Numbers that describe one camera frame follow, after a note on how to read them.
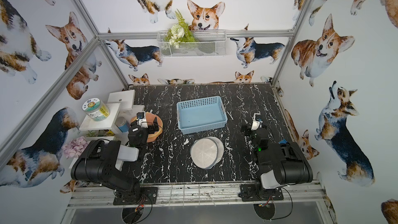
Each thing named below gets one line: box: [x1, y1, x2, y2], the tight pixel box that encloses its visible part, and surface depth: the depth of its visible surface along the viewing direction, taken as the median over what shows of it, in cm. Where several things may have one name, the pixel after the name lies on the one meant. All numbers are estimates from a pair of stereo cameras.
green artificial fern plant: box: [164, 8, 197, 49], surface depth 82 cm
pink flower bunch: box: [61, 135, 90, 160], surface depth 64 cm
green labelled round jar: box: [81, 97, 111, 122], surface depth 73 cm
